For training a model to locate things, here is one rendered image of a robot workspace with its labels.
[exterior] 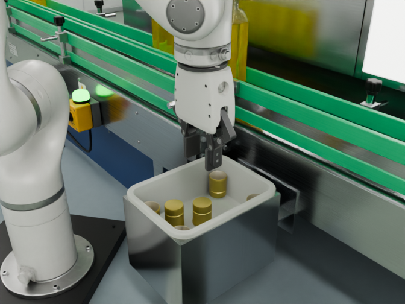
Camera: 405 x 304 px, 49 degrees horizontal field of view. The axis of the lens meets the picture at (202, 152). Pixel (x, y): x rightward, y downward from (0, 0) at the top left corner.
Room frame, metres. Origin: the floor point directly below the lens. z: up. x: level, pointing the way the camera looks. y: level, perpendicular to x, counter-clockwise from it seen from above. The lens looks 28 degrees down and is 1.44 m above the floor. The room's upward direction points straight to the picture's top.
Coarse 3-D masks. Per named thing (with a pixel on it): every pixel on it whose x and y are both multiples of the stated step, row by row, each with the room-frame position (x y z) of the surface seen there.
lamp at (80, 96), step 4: (76, 92) 1.09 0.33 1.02; (80, 92) 1.09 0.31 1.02; (84, 92) 1.09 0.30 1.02; (88, 92) 1.10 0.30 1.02; (72, 96) 1.09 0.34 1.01; (76, 96) 1.08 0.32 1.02; (80, 96) 1.08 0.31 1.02; (84, 96) 1.08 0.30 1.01; (88, 96) 1.09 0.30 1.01; (72, 100) 1.09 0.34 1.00; (76, 100) 1.08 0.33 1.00; (80, 100) 1.08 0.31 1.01; (84, 100) 1.08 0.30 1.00; (88, 100) 1.09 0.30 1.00
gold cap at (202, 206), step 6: (198, 198) 0.66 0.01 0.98; (204, 198) 0.66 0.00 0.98; (198, 204) 0.64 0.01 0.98; (204, 204) 0.64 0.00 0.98; (210, 204) 0.65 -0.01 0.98; (198, 210) 0.64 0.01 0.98; (204, 210) 0.64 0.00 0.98; (210, 210) 0.65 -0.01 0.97; (198, 216) 0.64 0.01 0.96; (204, 216) 0.64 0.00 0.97; (210, 216) 0.65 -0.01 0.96; (192, 222) 0.65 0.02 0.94; (198, 222) 0.64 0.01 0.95; (204, 222) 0.64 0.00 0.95
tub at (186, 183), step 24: (192, 168) 0.74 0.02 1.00; (216, 168) 0.77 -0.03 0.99; (240, 168) 0.73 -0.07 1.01; (144, 192) 0.67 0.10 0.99; (168, 192) 0.70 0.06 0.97; (192, 192) 0.73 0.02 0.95; (240, 192) 0.72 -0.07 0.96; (264, 192) 0.64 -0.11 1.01; (192, 216) 0.67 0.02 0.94; (216, 216) 0.67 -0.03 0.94
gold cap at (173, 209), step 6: (168, 204) 0.64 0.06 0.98; (174, 204) 0.64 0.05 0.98; (180, 204) 0.64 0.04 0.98; (168, 210) 0.63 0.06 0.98; (174, 210) 0.63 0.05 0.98; (180, 210) 0.63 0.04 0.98; (168, 216) 0.63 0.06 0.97; (174, 216) 0.63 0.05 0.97; (180, 216) 0.63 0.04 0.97; (168, 222) 0.63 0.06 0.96; (174, 222) 0.63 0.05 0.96; (180, 222) 0.63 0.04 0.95
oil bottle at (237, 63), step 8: (232, 8) 0.93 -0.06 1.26; (240, 8) 0.94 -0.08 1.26; (232, 16) 0.91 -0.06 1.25; (240, 16) 0.92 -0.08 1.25; (232, 24) 0.91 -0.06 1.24; (240, 24) 0.92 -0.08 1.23; (232, 32) 0.91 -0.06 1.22; (240, 32) 0.92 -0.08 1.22; (232, 40) 0.91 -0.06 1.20; (240, 40) 0.92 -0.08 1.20; (232, 48) 0.91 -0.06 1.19; (240, 48) 0.92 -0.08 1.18; (232, 56) 0.91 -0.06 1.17; (240, 56) 0.92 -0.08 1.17; (232, 64) 0.91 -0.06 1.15; (240, 64) 0.92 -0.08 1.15; (232, 72) 0.91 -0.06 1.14; (240, 72) 0.92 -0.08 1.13
